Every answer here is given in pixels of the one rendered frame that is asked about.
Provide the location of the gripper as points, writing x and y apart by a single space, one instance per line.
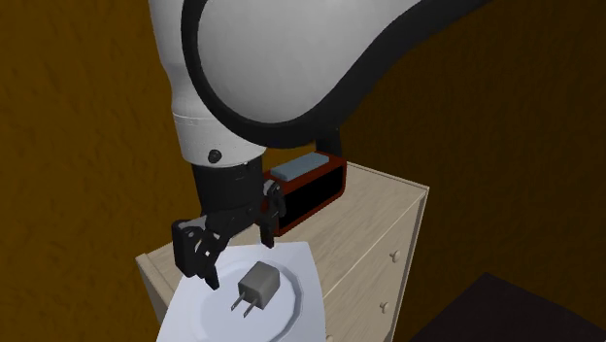
227 194

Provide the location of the red and black speaker box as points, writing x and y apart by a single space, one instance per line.
313 190

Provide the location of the white square plate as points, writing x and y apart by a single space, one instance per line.
208 315

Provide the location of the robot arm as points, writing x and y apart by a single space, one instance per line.
265 57

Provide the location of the light wooden chest of drawers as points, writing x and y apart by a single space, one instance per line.
360 213

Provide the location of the grey plug adapter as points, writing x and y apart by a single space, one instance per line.
260 282

